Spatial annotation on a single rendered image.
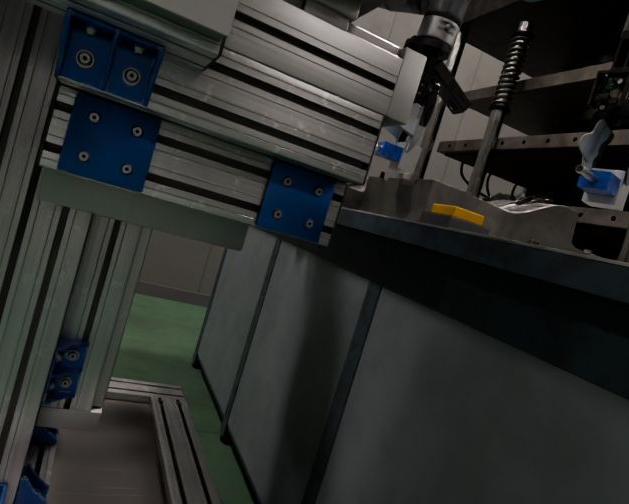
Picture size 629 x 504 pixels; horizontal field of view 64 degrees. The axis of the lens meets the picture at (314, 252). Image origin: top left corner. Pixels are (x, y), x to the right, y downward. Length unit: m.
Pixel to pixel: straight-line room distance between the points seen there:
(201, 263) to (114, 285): 2.60
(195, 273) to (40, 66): 2.75
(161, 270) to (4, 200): 2.66
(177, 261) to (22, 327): 2.63
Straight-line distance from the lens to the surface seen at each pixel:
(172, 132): 0.62
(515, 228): 1.10
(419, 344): 0.85
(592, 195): 0.90
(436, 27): 1.07
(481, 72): 4.36
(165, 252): 3.38
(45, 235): 0.77
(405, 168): 1.03
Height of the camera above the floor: 0.75
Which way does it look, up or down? 3 degrees down
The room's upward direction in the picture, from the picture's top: 17 degrees clockwise
